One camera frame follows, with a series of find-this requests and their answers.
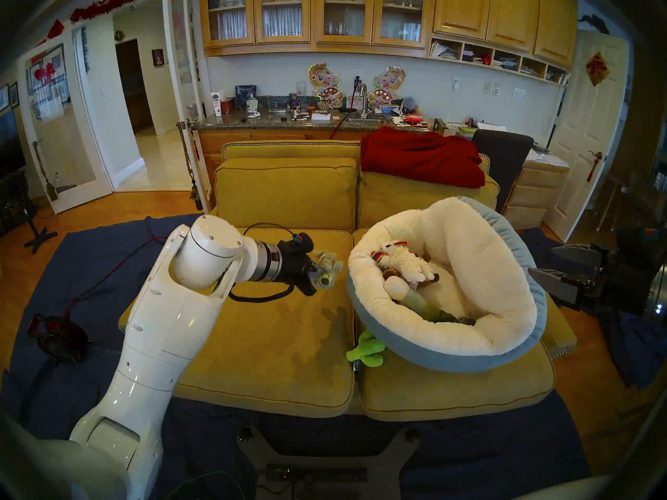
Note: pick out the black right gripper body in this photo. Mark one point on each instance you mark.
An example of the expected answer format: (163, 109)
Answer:
(622, 283)

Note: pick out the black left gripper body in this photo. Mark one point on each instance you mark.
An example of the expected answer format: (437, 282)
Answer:
(297, 262)

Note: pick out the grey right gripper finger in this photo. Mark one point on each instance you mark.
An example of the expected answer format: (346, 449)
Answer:
(560, 286)
(583, 254)

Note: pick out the grey spotted plush toy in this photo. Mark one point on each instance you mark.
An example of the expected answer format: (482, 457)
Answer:
(328, 272)

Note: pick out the white lamb plush toy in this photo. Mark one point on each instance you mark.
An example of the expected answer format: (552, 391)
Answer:
(409, 264)

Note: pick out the white green bottle plush toy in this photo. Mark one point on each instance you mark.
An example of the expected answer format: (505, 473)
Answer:
(414, 298)

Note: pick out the brown reindeer plush toy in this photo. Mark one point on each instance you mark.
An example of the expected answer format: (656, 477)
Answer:
(431, 279)

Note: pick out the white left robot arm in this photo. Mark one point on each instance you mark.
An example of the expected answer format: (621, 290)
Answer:
(167, 337)

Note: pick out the white blue dog bed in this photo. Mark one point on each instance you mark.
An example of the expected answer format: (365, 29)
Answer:
(469, 233)

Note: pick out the yellow sofa back cushion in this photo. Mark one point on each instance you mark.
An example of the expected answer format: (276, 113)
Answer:
(286, 191)
(391, 197)

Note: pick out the blue crumpled cloth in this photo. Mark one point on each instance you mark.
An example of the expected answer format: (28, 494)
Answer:
(633, 353)

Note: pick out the wooden drawer desk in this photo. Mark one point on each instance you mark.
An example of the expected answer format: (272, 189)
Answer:
(534, 191)

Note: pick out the yellow sofa seat cushion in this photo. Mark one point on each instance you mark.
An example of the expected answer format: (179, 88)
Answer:
(286, 358)
(458, 395)

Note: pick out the stack of papers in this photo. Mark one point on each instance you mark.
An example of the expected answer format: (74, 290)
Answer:
(547, 160)

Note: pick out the yellow sofa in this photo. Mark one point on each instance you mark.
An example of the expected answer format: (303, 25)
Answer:
(292, 151)

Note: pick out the white panel door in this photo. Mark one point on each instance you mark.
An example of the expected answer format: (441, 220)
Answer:
(583, 139)

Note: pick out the green cactus plush toy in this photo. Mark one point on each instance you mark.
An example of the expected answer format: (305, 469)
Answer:
(367, 353)

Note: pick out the black office chair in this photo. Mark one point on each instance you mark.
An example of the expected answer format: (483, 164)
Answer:
(503, 160)

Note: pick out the granite top kitchen counter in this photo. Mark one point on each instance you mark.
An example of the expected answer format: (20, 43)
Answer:
(245, 123)

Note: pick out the small monkey plush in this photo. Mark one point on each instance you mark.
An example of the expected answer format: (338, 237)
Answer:
(293, 103)

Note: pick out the red blanket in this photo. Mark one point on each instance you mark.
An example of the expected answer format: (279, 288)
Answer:
(422, 158)

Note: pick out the chrome sink faucet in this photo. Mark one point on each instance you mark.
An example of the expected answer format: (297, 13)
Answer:
(365, 105)

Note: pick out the small red box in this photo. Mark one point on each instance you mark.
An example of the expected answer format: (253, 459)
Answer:
(227, 106)

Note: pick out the white lotion bottle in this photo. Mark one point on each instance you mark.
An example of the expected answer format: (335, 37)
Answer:
(216, 105)

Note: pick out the dark blue box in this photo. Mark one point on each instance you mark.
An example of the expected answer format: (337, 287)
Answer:
(245, 94)

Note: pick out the dark blue floor cloth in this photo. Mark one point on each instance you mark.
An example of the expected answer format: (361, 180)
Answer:
(495, 452)

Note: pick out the red diamond door decoration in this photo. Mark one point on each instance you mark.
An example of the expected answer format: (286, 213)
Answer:
(597, 69)

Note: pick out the white french door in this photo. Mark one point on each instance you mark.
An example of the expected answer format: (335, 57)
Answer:
(78, 199)
(180, 113)

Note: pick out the small framed picture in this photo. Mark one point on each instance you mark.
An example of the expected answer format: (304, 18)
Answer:
(158, 58)

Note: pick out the black floor stand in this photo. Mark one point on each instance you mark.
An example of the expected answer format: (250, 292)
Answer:
(39, 238)

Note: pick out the black television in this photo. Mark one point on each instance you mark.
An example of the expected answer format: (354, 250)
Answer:
(10, 150)

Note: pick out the red paper cutout decoration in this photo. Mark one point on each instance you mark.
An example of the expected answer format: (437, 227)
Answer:
(46, 73)

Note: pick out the red tinsel garland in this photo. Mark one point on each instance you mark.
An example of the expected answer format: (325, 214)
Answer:
(112, 1)

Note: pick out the red hanging paper ornament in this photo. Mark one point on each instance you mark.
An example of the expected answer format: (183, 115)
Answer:
(56, 29)

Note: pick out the cartoon boy wall decoration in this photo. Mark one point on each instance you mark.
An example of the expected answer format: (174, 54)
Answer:
(324, 80)

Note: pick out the cartoon girl wall decoration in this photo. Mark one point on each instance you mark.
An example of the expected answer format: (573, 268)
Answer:
(389, 81)

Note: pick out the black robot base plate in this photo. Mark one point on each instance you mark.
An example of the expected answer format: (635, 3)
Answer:
(328, 486)

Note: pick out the black wall ornament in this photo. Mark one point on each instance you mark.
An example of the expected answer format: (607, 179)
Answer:
(594, 22)

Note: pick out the wooden wall cabinets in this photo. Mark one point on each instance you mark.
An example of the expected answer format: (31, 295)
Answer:
(464, 9)

